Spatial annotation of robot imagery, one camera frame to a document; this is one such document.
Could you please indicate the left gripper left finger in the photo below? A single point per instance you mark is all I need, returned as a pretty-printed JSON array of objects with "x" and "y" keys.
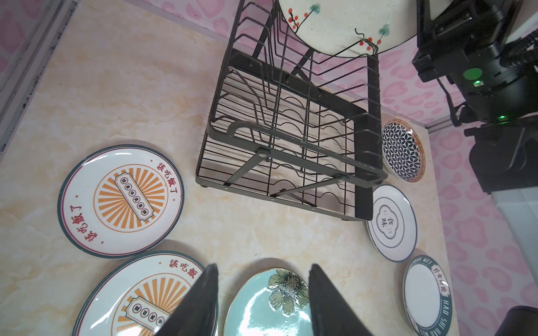
[{"x": 197, "y": 314}]

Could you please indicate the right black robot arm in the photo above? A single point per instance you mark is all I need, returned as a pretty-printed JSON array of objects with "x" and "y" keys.
[{"x": 488, "y": 50}]

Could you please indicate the black wire dish rack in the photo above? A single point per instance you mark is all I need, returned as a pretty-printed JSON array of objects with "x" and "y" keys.
[{"x": 291, "y": 125}]

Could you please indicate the navy geometric pattern plate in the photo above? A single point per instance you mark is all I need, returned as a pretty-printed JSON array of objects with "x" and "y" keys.
[{"x": 403, "y": 152}]

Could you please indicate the small orange sunburst plate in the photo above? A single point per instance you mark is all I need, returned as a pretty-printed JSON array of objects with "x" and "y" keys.
[{"x": 120, "y": 201}]

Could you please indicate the teal plate with flower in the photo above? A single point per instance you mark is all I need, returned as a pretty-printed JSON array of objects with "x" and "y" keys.
[{"x": 273, "y": 302}]

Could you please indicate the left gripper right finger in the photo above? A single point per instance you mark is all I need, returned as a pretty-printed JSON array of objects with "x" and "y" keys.
[{"x": 330, "y": 313}]

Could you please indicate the cream plate red berries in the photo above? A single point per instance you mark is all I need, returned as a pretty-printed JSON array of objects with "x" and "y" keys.
[{"x": 351, "y": 28}]

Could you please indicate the white plate blue clover outline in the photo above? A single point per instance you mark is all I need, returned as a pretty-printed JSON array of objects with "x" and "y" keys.
[{"x": 393, "y": 229}]

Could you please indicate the large orange sunburst plate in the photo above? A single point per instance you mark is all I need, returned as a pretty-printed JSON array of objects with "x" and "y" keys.
[{"x": 138, "y": 297}]

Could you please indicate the left aluminium wall frame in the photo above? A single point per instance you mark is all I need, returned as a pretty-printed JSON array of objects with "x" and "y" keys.
[{"x": 30, "y": 33}]

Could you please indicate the white plate dark lettered rim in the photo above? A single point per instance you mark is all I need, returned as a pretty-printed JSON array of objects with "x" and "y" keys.
[{"x": 427, "y": 297}]

